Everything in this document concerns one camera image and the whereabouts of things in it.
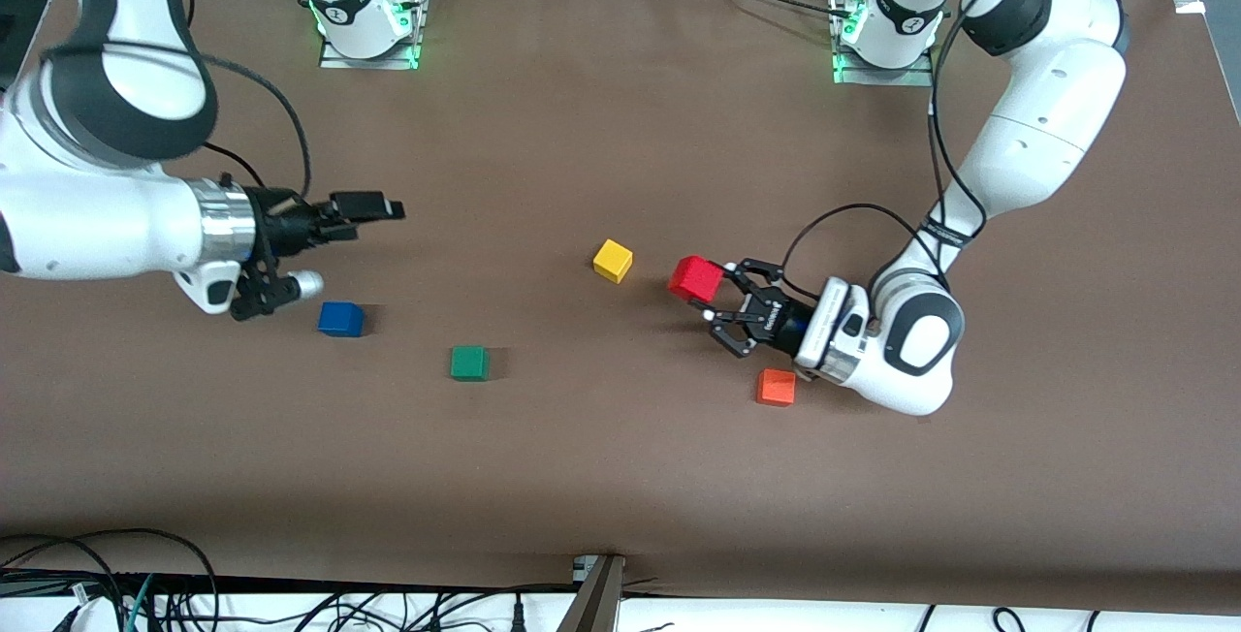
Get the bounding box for red block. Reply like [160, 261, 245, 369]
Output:
[668, 256, 727, 304]

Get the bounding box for orange block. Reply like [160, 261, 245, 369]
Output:
[756, 368, 797, 407]

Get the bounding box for blue block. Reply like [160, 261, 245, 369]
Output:
[317, 300, 366, 338]

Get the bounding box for yellow block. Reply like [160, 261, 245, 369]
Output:
[592, 238, 634, 285]

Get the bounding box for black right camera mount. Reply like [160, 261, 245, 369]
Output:
[231, 259, 297, 323]

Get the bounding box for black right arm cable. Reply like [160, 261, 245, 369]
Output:
[170, 0, 313, 202]

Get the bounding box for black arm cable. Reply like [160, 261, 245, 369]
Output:
[780, 0, 1135, 299]
[170, 0, 313, 202]

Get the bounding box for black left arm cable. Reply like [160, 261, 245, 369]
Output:
[780, 0, 1135, 299]

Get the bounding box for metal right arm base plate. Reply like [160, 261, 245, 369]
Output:
[318, 0, 425, 71]

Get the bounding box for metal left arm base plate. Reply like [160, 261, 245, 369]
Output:
[831, 0, 938, 87]

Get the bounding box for aluminium camera post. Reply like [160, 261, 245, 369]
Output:
[556, 554, 627, 632]

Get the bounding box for looped black cable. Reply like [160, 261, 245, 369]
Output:
[0, 527, 220, 632]

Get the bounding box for green cable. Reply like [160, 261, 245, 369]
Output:
[124, 574, 156, 632]

